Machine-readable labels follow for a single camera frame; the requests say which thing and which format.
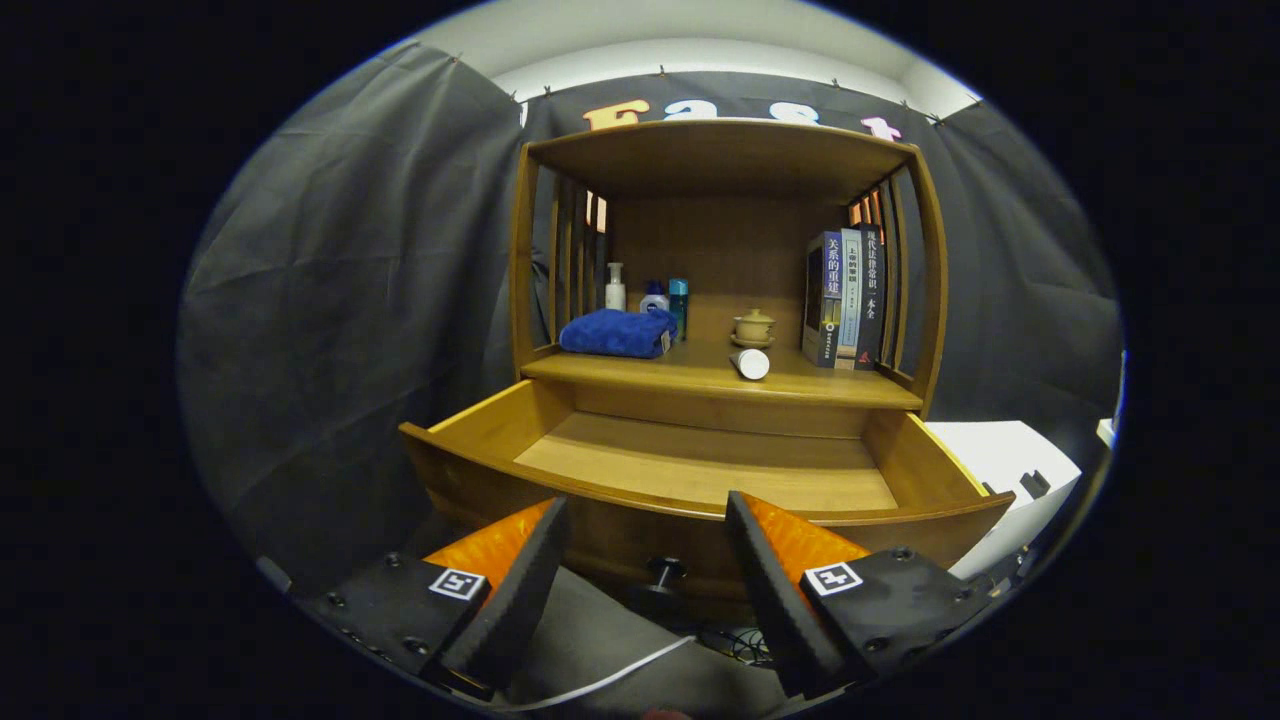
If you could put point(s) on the blue folded towel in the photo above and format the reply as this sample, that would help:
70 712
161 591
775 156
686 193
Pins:
615 335

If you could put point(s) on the white green tube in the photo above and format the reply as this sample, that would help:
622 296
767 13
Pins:
750 364

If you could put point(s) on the white pump bottle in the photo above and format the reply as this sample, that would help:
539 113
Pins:
616 295

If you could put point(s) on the white bottle with blue cap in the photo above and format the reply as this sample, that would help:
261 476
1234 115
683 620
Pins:
655 300

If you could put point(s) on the wooden cabinet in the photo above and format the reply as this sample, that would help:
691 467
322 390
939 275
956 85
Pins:
720 150

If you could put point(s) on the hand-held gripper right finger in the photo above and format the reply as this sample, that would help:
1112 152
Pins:
780 610

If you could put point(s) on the beige lidded teacup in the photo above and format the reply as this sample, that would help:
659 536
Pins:
754 326

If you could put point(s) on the light grey book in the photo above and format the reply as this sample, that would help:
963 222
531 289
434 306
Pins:
851 300

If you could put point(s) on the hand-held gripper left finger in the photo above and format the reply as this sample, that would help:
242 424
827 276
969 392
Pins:
515 610

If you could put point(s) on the wooden countertop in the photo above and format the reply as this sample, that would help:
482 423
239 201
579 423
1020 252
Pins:
690 370

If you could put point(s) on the wooden drawer with black knob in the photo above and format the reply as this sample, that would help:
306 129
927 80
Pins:
640 530

